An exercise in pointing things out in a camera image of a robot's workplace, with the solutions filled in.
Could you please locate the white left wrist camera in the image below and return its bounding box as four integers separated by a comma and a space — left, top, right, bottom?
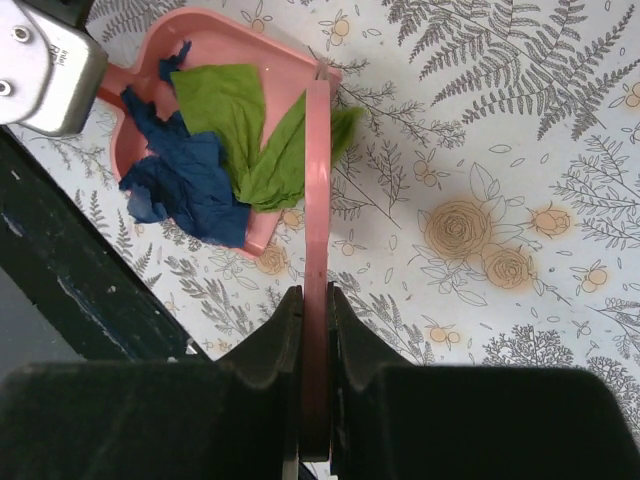
1, 1, 108, 137

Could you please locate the pink hand brush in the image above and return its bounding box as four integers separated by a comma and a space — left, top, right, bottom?
300, 62, 331, 462

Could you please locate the pink dustpan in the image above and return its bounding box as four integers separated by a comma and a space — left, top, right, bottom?
98, 7, 342, 260

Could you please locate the green paper scrap near roll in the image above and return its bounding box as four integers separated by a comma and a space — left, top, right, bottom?
169, 63, 366, 214

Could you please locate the blue paper scrap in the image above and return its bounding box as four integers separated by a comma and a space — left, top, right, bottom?
119, 47, 251, 248

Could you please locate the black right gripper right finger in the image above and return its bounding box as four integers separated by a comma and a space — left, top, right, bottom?
328, 287, 639, 479

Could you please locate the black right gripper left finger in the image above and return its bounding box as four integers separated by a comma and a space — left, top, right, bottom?
1, 287, 303, 479

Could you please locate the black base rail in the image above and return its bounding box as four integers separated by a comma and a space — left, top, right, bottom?
1, 128, 207, 362

